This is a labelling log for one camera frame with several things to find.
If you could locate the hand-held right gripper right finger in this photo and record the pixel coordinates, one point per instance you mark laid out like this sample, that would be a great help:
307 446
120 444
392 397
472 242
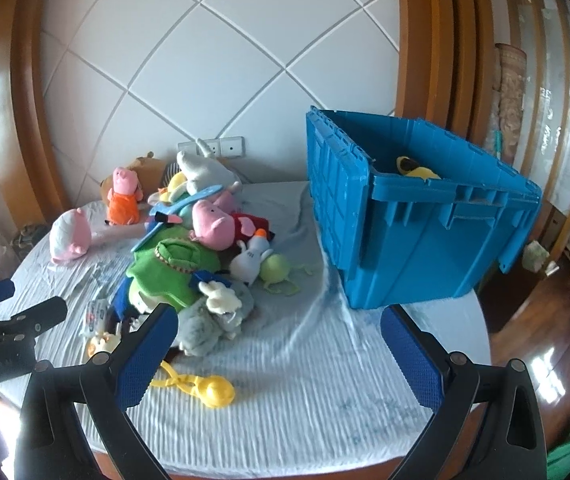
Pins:
410 355

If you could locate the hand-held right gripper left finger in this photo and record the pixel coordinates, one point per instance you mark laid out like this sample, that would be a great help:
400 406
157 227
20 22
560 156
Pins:
145 355

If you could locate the blue plastic crate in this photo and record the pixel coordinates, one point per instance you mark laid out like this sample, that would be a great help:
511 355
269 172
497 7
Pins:
415 240

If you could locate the yellow plush toy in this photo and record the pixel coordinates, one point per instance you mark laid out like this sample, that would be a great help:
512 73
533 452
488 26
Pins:
417 170

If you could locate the small packaged toy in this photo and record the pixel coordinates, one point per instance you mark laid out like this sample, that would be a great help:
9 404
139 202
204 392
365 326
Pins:
99 325

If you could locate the grey rabbit plush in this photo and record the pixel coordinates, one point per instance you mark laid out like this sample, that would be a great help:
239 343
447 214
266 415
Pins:
202 332

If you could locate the yellow plastic clip toy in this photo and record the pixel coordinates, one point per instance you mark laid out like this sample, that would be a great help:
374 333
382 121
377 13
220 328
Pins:
215 392

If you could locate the green plush toy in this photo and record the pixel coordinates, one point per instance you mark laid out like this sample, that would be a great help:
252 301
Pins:
175 270

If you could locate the white pink plush toy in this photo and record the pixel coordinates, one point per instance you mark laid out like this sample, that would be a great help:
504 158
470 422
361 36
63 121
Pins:
67 237

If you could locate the white plush orange beak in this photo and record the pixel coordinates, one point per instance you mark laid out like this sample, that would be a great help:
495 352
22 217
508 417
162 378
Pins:
250 260

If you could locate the pink pig plush red dress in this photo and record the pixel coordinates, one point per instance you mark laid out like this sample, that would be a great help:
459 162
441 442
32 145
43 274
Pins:
212 222

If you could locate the pink pig plush orange dress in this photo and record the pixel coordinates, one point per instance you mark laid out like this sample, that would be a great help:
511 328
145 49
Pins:
122 200

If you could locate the light green ball toy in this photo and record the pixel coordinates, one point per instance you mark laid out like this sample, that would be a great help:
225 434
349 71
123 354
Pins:
277 267

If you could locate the blue plastic toy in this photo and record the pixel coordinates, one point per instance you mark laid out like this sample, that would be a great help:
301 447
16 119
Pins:
190 202

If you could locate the brown plush toy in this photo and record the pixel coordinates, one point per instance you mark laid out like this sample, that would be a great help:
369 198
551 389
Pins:
150 165

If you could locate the grey white shark plush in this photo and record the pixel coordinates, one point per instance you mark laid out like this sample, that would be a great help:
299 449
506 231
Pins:
205 172

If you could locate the rolled patterned rug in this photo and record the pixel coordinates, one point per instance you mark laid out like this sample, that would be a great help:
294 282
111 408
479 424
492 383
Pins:
509 105

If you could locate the patterned white curtain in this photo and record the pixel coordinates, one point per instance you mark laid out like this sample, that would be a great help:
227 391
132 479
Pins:
560 85

